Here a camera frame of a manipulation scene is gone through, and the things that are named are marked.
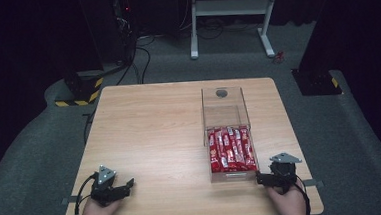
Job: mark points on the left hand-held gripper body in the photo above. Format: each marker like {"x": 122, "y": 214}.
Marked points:
{"x": 104, "y": 189}

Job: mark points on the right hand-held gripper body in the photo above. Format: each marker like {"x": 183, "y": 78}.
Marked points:
{"x": 284, "y": 173}

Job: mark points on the red stick packet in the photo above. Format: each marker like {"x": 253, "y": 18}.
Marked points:
{"x": 221, "y": 152}
{"x": 228, "y": 150}
{"x": 248, "y": 149}
{"x": 237, "y": 149}
{"x": 213, "y": 154}

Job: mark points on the dark equipment rack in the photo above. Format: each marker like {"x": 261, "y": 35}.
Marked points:
{"x": 124, "y": 21}

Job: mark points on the grey tape strip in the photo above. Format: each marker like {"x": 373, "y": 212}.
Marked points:
{"x": 315, "y": 182}

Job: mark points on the white metal stand frame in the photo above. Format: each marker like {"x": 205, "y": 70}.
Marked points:
{"x": 230, "y": 7}

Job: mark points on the black yellow striped stand base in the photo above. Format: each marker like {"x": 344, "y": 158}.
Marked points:
{"x": 83, "y": 89}

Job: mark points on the small red floor object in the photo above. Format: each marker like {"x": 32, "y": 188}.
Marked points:
{"x": 278, "y": 57}

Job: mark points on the clear acrylic drawer box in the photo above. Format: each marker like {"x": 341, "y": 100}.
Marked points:
{"x": 225, "y": 113}

